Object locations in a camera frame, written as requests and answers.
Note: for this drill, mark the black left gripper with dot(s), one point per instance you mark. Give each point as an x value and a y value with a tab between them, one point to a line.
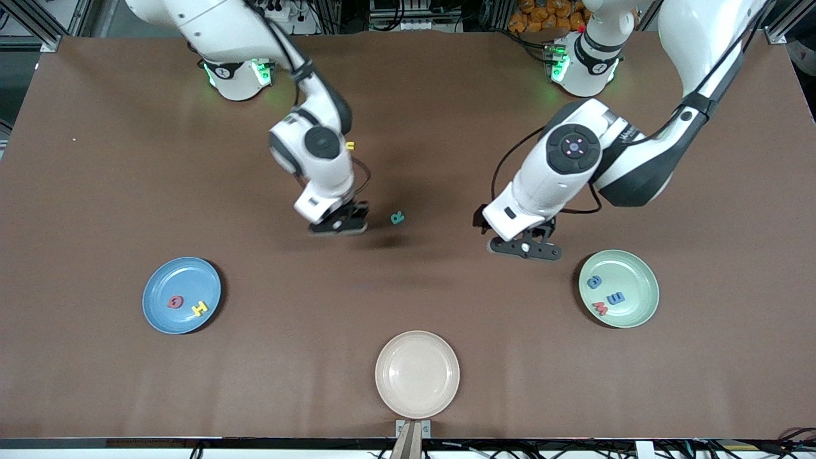
479	218

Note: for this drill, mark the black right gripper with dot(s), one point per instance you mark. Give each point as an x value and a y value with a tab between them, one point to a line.
358	210

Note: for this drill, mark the small blue letter a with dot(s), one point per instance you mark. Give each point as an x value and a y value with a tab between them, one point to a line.
594	282

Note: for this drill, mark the small red letter w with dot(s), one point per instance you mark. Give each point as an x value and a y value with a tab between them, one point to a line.
600	309

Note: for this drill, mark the small blue letter m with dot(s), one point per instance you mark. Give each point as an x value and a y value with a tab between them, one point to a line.
616	298

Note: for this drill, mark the red letter Q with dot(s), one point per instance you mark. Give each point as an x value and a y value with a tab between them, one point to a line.
171	302

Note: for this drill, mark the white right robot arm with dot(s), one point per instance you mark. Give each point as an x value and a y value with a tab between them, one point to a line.
210	25

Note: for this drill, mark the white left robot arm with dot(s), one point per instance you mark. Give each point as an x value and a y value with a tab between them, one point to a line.
542	191

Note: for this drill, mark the beige plate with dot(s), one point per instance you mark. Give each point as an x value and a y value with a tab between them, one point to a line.
417	375

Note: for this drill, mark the green plate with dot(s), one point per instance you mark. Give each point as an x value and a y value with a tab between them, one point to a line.
637	280

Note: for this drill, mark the blue plate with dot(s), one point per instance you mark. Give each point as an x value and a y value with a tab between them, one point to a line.
182	280

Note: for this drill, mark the teal letter R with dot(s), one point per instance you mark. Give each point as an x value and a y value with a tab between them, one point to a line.
397	217

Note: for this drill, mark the brown table cover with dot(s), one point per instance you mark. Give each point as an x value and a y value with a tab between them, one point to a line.
510	357

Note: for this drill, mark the white power strip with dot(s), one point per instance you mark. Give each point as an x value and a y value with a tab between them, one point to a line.
294	9
414	24

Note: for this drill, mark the orange bags pile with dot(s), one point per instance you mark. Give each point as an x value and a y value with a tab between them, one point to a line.
548	16

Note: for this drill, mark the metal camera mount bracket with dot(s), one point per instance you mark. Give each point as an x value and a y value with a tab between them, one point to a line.
413	430

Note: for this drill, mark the black table edge rail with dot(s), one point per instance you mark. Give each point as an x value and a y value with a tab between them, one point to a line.
255	442

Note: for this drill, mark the aluminium frame post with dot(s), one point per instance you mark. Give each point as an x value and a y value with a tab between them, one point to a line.
790	22
44	32

